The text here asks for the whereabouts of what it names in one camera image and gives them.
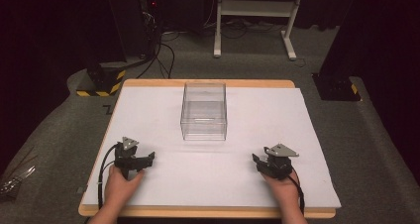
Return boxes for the white table mat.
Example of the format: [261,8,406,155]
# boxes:
[81,85,343,209]

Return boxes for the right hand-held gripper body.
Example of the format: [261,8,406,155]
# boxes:
[262,143,300,180]

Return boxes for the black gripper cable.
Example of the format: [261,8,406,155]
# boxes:
[286,167,306,216]
[96,143,121,210]

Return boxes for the white metal stand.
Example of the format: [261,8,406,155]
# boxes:
[213,0,305,61]

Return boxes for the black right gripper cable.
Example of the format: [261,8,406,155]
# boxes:
[286,167,306,216]

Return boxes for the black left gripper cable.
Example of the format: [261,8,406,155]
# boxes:
[96,143,121,210]

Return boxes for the person's right hand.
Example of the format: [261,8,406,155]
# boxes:
[260,169,300,213]

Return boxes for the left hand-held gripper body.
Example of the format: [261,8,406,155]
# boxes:
[113,136,143,180]

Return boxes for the dark equipment rack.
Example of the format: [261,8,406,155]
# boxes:
[138,0,163,58]

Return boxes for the cables under white stand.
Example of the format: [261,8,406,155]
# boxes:
[201,17,285,41]

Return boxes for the black floor cables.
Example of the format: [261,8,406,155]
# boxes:
[136,31,176,80]

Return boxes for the clear plastic box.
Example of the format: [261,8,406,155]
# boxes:
[179,81,229,142]

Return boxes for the black yellow striped stand base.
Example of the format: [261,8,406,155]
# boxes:
[75,61,128,98]

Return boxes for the person's left hand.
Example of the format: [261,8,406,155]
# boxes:
[104,165,146,212]

